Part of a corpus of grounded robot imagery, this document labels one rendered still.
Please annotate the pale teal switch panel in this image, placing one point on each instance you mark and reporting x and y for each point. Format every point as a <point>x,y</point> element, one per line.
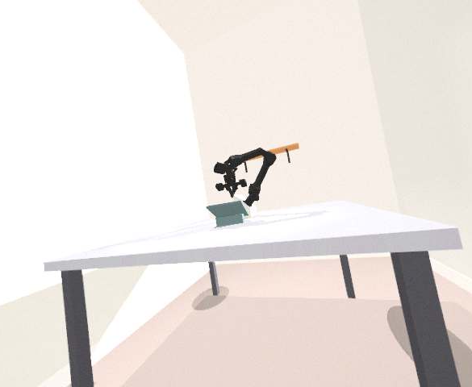
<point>228,213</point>

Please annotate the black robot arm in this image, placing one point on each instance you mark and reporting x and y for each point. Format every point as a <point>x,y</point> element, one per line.
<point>230,166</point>

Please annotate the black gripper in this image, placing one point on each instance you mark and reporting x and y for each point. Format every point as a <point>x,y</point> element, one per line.
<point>233,184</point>

